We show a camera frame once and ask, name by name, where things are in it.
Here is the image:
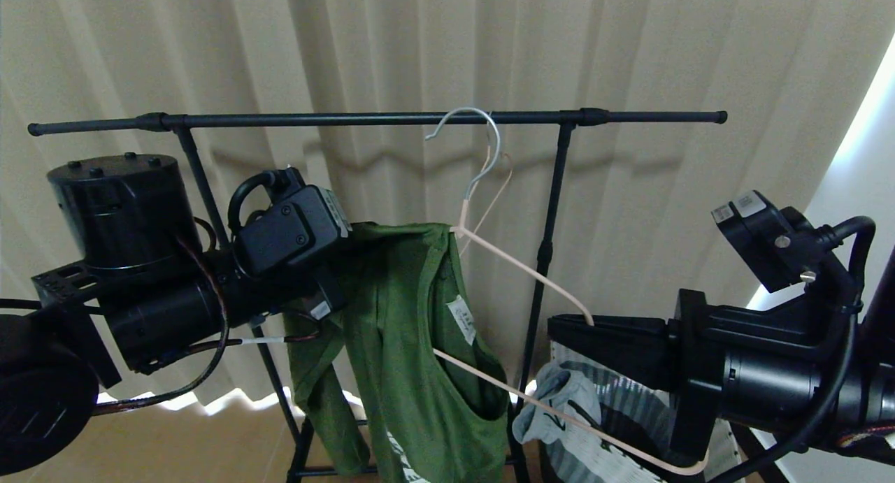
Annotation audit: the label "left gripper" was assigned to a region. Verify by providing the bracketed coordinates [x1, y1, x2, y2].
[101, 238, 352, 377]

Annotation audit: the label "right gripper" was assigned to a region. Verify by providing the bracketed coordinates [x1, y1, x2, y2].
[668, 289, 895, 464]

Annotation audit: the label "green printed shirt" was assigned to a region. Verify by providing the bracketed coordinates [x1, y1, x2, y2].
[283, 221, 511, 483]

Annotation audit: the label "pink clothes hanger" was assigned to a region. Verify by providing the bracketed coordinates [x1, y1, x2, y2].
[458, 113, 515, 257]
[425, 107, 710, 475]

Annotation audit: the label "white laundry basket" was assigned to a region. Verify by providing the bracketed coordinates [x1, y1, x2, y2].
[538, 340, 745, 483]

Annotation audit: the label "black clothes rack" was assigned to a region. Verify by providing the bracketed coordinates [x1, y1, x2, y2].
[27, 108, 728, 483]

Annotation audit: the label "pale grey shorts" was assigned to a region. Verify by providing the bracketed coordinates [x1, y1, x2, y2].
[513, 361, 603, 445]

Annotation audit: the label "beige curtain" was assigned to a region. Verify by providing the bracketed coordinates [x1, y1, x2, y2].
[0, 0, 895, 417]

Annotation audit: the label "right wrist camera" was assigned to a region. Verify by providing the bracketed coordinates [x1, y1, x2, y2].
[712, 189, 864, 344]

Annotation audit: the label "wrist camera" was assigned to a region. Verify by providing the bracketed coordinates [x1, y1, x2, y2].
[227, 167, 352, 277]
[712, 189, 864, 344]

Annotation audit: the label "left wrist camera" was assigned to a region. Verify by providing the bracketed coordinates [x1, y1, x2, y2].
[227, 167, 352, 277]

